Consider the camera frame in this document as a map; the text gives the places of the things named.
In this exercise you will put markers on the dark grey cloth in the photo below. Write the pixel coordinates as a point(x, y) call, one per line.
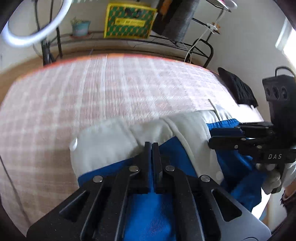
point(182, 20)

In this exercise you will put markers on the person's right hand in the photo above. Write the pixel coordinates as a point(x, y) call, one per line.
point(272, 180)

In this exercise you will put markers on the pink plaid blanket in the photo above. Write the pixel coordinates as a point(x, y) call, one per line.
point(92, 92)

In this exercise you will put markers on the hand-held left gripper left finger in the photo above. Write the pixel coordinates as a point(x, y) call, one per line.
point(148, 176)

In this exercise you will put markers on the potted plant in teal pot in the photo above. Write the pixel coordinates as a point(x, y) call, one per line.
point(81, 29)

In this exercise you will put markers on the person's right forearm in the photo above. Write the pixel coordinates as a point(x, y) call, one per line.
point(290, 173)

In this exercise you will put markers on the white round object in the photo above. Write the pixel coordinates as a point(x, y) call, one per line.
point(231, 5)

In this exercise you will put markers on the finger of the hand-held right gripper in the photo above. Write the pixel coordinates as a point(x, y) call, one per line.
point(226, 132)
point(224, 142)

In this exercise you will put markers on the black tripod stand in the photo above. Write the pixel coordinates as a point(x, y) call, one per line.
point(47, 54)

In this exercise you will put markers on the black metal rack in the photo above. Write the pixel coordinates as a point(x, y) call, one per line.
point(59, 44)

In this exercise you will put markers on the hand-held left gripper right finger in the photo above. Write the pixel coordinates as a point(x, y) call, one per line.
point(157, 178)

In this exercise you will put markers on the blue and white jacket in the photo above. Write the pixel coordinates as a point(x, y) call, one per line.
point(111, 136)

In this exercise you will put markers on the green and yellow patterned bag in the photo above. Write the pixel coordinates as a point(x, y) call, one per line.
point(129, 23)

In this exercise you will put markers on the black garment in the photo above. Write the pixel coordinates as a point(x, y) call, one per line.
point(240, 90)

